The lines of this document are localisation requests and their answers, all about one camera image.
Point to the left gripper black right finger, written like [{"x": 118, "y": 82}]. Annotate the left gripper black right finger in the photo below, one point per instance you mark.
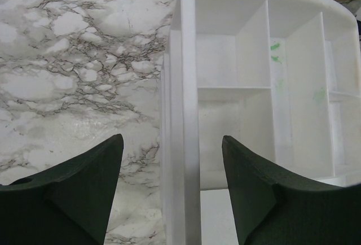
[{"x": 272, "y": 205}]

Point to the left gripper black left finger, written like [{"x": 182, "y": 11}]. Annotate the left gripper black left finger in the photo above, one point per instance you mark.
[{"x": 69, "y": 203}]

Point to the white plastic drawer organizer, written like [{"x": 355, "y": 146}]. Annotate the white plastic drawer organizer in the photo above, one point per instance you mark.
[{"x": 280, "y": 76}]

